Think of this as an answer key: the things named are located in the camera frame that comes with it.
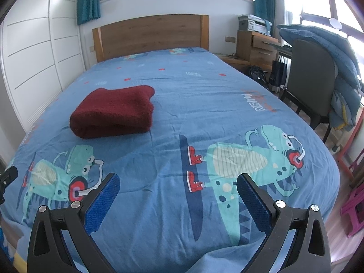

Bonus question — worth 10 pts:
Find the white wardrobe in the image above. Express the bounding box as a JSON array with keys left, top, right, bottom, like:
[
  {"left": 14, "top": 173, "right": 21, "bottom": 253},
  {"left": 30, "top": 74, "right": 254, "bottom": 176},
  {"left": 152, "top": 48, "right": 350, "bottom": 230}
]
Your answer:
[{"left": 0, "top": 0, "right": 86, "bottom": 137}]

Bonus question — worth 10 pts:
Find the dark chair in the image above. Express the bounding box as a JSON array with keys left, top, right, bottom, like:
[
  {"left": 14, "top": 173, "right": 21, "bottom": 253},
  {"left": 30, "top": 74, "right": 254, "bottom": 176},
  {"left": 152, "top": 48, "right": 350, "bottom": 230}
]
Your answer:
[{"left": 280, "top": 39, "right": 339, "bottom": 143}]

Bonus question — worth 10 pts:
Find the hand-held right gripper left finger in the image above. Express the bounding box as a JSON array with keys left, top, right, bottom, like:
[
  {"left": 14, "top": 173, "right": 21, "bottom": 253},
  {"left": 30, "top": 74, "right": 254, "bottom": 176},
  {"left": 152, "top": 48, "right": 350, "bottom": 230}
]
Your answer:
[{"left": 27, "top": 173, "right": 121, "bottom": 273}]

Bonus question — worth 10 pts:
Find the dark red knit sweater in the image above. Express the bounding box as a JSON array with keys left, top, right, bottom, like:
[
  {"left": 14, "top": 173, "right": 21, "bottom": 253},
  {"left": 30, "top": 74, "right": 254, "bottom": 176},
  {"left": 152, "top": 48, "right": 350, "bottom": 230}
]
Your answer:
[{"left": 70, "top": 85, "right": 155, "bottom": 139}]

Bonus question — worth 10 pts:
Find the black backpack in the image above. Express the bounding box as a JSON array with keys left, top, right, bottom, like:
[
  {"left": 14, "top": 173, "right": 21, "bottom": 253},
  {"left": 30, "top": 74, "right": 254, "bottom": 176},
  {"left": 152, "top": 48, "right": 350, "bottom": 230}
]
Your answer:
[{"left": 247, "top": 65, "right": 269, "bottom": 87}]

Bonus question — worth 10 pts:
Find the dark tote bag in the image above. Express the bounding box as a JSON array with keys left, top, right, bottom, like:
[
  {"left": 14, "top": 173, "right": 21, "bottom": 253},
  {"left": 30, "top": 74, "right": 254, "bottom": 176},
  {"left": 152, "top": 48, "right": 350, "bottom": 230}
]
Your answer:
[{"left": 269, "top": 55, "right": 289, "bottom": 91}]

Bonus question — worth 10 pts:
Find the blue quilt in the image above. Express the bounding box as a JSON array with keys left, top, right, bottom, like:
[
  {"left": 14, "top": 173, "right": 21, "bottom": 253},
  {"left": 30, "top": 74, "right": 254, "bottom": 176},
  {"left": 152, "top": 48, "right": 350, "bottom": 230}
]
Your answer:
[{"left": 277, "top": 24, "right": 364, "bottom": 131}]

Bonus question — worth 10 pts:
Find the wooden drawer cabinet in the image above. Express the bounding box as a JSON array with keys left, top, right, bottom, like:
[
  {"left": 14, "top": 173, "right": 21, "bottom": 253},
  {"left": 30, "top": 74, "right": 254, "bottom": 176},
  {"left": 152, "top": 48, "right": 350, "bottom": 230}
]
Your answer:
[{"left": 236, "top": 30, "right": 281, "bottom": 70}]

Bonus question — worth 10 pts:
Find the wooden nightstand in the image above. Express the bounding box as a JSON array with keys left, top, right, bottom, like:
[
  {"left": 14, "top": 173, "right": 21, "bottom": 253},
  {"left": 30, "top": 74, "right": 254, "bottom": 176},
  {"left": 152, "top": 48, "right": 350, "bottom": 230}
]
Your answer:
[{"left": 219, "top": 54, "right": 251, "bottom": 73}]

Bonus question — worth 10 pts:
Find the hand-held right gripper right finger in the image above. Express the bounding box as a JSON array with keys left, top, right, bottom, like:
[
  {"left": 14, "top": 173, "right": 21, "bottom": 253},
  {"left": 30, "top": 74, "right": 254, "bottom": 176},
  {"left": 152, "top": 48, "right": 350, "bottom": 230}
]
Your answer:
[{"left": 237, "top": 173, "right": 332, "bottom": 273}]

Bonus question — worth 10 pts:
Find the white printer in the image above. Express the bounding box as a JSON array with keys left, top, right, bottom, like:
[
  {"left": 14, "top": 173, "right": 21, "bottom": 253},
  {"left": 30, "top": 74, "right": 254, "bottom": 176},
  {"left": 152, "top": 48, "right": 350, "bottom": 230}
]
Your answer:
[{"left": 238, "top": 14, "right": 272, "bottom": 33}]

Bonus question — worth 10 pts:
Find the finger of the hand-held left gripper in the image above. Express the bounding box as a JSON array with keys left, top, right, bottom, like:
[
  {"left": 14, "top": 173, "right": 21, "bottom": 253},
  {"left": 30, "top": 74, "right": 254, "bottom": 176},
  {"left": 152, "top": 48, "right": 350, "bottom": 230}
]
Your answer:
[{"left": 0, "top": 166, "right": 18, "bottom": 205}]

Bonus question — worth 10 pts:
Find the wooden headboard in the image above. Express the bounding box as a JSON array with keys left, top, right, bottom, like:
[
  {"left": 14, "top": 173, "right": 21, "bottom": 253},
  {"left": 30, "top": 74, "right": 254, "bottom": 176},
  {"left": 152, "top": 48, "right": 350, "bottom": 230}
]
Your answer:
[{"left": 92, "top": 15, "right": 209, "bottom": 63}]

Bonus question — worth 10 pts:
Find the blue dinosaur print bed cover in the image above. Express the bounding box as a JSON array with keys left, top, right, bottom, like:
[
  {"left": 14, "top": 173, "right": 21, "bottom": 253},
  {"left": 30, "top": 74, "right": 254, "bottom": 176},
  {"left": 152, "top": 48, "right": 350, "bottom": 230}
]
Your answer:
[{"left": 0, "top": 47, "right": 342, "bottom": 273}]

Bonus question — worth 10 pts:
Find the window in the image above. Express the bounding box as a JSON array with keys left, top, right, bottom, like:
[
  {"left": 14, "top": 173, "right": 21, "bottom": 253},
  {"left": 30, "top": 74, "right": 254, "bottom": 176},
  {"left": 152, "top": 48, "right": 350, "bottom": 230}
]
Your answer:
[{"left": 284, "top": 0, "right": 364, "bottom": 63}]

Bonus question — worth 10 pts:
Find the pink plastic stool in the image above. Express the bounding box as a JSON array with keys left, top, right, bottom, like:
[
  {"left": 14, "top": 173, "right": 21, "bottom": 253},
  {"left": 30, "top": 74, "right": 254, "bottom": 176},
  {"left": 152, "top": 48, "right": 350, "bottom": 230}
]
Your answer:
[
  {"left": 340, "top": 183, "right": 364, "bottom": 238},
  {"left": 348, "top": 145, "right": 364, "bottom": 188}
]

